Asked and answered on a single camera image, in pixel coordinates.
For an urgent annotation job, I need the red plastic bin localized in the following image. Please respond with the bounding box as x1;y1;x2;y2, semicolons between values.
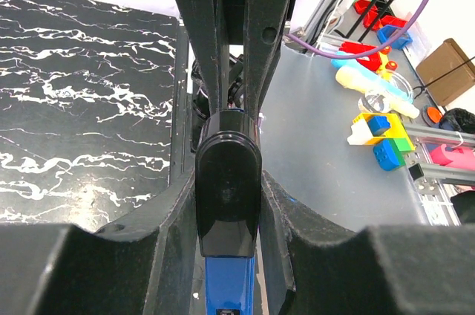
352;0;407;30

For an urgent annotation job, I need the red toy truck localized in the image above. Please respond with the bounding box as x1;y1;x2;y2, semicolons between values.
339;40;398;73

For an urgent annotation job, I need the cardboard box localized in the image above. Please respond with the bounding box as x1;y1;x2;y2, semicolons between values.
416;38;474;107

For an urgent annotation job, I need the yellow blue toy bottle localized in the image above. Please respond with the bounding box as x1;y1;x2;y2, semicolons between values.
331;59;420;119

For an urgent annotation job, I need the blue stapler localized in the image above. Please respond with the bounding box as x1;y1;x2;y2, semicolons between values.
195;108;262;314

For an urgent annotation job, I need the pink cylinder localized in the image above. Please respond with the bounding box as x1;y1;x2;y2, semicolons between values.
430;144;475;170

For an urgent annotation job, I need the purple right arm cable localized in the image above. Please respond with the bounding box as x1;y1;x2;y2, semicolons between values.
284;0;446;59

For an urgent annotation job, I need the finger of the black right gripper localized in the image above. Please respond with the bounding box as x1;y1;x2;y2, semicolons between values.
175;0;223;111
243;0;289;114

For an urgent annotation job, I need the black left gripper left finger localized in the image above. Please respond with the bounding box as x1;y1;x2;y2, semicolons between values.
1;172;197;314

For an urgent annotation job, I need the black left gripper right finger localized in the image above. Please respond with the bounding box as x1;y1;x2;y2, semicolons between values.
260;172;474;314

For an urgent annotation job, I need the colourful toy block house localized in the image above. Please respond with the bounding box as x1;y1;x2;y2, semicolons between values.
347;112;415;172

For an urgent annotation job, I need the blue plastic bin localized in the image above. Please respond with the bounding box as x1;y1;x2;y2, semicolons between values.
376;25;413;51

